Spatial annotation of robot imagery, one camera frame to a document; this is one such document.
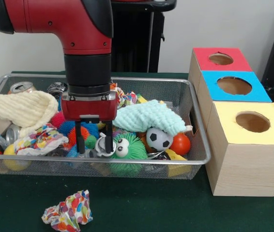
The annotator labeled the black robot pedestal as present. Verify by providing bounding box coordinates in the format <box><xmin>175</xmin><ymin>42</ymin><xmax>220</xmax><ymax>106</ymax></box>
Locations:
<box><xmin>110</xmin><ymin>0</ymin><xmax>177</xmax><ymax>73</ymax></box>

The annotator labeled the yellow cheese wedge toy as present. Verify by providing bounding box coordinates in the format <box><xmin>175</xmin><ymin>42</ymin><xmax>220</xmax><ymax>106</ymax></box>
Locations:
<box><xmin>165</xmin><ymin>149</ymin><xmax>192</xmax><ymax>177</ymax></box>

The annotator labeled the grey robot toy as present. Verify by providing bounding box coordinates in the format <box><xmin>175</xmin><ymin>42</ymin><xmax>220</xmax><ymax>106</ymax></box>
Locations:
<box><xmin>93</xmin><ymin>136</ymin><xmax>118</xmax><ymax>159</ymax></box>

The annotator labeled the blue spiky ball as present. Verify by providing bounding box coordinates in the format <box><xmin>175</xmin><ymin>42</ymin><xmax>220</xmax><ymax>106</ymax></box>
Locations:
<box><xmin>57</xmin><ymin>120</ymin><xmax>100</xmax><ymax>140</ymax></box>

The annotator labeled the orange spiky ball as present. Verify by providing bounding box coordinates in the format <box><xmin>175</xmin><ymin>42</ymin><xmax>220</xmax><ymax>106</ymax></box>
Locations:
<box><xmin>68</xmin><ymin>126</ymin><xmax>91</xmax><ymax>145</ymax></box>

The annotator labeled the crushed silver can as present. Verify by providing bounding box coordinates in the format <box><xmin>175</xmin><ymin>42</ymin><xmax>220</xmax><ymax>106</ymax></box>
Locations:
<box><xmin>9</xmin><ymin>81</ymin><xmax>36</xmax><ymax>94</ymax></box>

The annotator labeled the wooden box with three holes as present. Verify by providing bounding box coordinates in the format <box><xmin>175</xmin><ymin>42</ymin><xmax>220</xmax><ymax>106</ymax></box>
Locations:
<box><xmin>188</xmin><ymin>47</ymin><xmax>274</xmax><ymax>197</ymax></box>

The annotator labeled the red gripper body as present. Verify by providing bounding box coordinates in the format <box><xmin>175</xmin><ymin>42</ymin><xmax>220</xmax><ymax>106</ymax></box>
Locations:
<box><xmin>61</xmin><ymin>93</ymin><xmax>118</xmax><ymax>121</ymax></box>

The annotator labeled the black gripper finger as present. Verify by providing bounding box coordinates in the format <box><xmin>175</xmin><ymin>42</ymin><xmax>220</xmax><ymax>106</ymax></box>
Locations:
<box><xmin>75</xmin><ymin>121</ymin><xmax>86</xmax><ymax>155</ymax></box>
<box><xmin>104</xmin><ymin>120</ymin><xmax>114</xmax><ymax>154</ymax></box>

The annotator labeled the wire mesh bin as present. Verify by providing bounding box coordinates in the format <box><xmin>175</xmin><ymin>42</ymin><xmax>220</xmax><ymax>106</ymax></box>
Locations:
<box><xmin>0</xmin><ymin>73</ymin><xmax>212</xmax><ymax>181</ymax></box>

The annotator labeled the mint green waffle cloth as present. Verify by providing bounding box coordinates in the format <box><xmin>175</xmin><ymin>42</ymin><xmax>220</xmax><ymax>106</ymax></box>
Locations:
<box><xmin>113</xmin><ymin>99</ymin><xmax>187</xmax><ymax>136</ymax></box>

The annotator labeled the black and white soccer ball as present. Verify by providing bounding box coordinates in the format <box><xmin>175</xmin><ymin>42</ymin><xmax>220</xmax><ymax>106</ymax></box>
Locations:
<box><xmin>146</xmin><ymin>127</ymin><xmax>174</xmax><ymax>152</ymax></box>

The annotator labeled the red ball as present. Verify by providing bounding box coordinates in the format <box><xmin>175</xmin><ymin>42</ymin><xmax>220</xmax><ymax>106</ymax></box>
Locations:
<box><xmin>171</xmin><ymin>133</ymin><xmax>191</xmax><ymax>156</ymax></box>

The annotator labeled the cream waffle cloth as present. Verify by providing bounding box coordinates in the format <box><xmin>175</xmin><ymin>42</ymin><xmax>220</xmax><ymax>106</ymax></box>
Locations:
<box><xmin>0</xmin><ymin>91</ymin><xmax>59</xmax><ymax>137</ymax></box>

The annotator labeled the green fuzzy toy with eyes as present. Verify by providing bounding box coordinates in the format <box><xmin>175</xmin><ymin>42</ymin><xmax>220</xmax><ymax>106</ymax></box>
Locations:
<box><xmin>109</xmin><ymin>133</ymin><xmax>148</xmax><ymax>177</ymax></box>

